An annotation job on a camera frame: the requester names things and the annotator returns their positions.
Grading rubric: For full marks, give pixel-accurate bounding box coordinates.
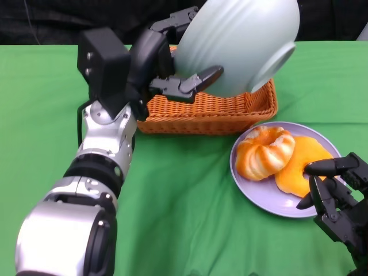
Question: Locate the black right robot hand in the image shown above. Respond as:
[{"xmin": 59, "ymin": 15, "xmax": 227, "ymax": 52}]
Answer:
[{"xmin": 296, "ymin": 152, "xmax": 368, "ymax": 276}]

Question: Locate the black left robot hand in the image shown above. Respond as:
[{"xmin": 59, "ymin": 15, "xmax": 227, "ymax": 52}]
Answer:
[{"xmin": 129, "ymin": 6, "xmax": 224, "ymax": 104}]

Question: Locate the deep orange ring bread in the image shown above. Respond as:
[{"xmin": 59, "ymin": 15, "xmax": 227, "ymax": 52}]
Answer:
[{"xmin": 274, "ymin": 135, "xmax": 334, "ymax": 198}]

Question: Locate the pale green round bowl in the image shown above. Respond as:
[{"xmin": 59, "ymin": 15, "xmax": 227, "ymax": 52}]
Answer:
[{"xmin": 174, "ymin": 0, "xmax": 301, "ymax": 97}]

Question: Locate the orange white striped ring bread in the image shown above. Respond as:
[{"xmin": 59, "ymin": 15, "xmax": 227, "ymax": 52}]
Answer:
[{"xmin": 235, "ymin": 125, "xmax": 296, "ymax": 181}]

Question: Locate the orange wicker basket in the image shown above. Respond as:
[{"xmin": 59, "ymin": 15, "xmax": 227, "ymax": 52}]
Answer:
[{"xmin": 136, "ymin": 44, "xmax": 279, "ymax": 136}]

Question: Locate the lavender round plate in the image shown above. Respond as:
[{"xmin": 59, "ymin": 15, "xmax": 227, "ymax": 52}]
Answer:
[{"xmin": 229, "ymin": 121, "xmax": 343, "ymax": 219}]

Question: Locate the black backdrop curtain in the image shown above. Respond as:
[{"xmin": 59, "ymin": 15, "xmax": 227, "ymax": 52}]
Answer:
[{"xmin": 0, "ymin": 0, "xmax": 368, "ymax": 46}]

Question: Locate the green tablecloth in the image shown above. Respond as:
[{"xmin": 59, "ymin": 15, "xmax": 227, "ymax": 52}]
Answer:
[{"xmin": 0, "ymin": 40, "xmax": 368, "ymax": 276}]

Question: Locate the light grey corner object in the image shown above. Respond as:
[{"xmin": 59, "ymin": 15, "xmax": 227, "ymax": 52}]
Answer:
[{"xmin": 355, "ymin": 24, "xmax": 368, "ymax": 41}]

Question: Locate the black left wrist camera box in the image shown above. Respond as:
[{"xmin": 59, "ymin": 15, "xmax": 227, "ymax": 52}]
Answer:
[{"xmin": 76, "ymin": 27, "xmax": 132, "ymax": 120}]

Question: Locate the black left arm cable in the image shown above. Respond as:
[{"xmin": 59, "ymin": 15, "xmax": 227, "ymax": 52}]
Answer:
[{"xmin": 76, "ymin": 99, "xmax": 91, "ymax": 149}]

